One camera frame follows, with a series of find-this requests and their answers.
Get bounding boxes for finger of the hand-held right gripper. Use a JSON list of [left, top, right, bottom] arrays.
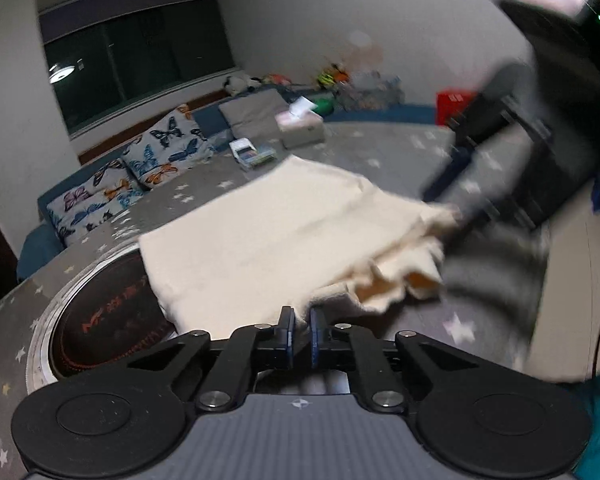
[[420, 137, 483, 202], [447, 195, 506, 245]]

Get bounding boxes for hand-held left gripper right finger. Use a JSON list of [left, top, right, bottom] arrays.
[[309, 306, 486, 412]]

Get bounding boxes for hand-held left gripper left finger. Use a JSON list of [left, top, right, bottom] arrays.
[[100, 306, 297, 412]]

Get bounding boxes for cream sweater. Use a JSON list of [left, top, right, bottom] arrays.
[[139, 155, 463, 333]]

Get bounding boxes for red box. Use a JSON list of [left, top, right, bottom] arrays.
[[436, 89, 478, 128]]

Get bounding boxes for grey star-patterned tablecloth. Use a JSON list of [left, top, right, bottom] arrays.
[[0, 120, 551, 480]]

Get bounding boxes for clear plastic storage box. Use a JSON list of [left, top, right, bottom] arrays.
[[337, 72, 406, 111]]

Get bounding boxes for small toy figures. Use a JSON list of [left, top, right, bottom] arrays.
[[317, 62, 351, 88]]

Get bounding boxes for tissue box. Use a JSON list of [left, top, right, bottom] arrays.
[[275, 97, 326, 148]]

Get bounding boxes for round black induction cooktop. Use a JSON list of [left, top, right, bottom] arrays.
[[27, 247, 181, 396]]

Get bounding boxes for clear box of coloured pieces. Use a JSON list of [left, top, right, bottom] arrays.
[[237, 146, 277, 171]]

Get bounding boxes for plain grey pillow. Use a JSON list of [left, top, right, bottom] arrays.
[[219, 91, 293, 143]]

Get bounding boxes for black and white plush toy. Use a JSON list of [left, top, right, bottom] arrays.
[[223, 74, 261, 93]]

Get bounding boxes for butterfly print pillow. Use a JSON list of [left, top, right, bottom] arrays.
[[122, 105, 215, 188], [46, 160, 146, 248]]

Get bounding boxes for blue sofa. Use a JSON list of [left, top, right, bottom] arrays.
[[17, 85, 438, 283]]

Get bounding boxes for dark window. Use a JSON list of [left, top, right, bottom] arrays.
[[35, 0, 243, 136]]

